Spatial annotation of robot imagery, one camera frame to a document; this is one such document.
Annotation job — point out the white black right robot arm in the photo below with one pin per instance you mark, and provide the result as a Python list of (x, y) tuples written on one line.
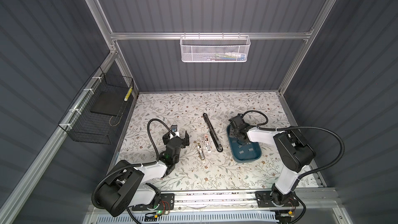
[(292, 146)]

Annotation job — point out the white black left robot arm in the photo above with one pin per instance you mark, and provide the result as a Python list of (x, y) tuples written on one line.
[(128, 185)]

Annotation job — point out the yellow marker pen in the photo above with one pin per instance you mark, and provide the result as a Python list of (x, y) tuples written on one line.
[(126, 98)]

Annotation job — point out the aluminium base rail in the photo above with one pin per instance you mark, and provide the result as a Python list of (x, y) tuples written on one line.
[(214, 199)]

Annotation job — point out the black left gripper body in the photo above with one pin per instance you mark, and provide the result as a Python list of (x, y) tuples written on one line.
[(182, 143)]

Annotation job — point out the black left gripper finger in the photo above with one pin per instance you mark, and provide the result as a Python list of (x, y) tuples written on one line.
[(166, 138), (185, 140)]

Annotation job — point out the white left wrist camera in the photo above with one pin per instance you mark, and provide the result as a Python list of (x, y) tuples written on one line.
[(174, 129)]

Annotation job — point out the teal plastic tray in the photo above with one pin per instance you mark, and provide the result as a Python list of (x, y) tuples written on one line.
[(248, 152)]

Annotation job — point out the white wire mesh basket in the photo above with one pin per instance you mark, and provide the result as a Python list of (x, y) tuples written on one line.
[(214, 49)]

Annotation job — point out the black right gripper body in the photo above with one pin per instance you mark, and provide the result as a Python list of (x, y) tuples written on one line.
[(235, 134)]

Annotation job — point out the black long stapler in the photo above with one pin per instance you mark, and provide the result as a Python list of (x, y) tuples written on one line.
[(213, 135)]

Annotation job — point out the black foam pad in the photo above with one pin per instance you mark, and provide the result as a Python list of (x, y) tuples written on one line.
[(108, 103)]

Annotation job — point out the black wire basket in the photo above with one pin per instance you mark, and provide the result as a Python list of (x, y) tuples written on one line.
[(83, 126)]

